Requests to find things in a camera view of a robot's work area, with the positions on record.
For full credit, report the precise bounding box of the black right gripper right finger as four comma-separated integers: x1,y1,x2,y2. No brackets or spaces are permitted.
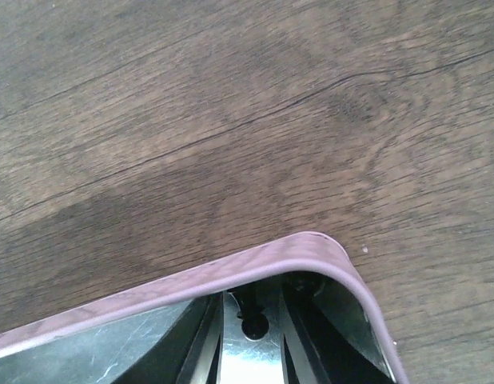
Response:
280,282,392,384

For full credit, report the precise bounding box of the pink rimmed metal tray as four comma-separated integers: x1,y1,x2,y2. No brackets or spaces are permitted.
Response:
0,232,408,383

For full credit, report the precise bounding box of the black chess piece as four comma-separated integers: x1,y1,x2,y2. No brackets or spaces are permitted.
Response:
232,285,269,341

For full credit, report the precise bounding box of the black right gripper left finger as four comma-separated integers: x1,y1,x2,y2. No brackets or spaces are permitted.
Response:
114,294,224,383

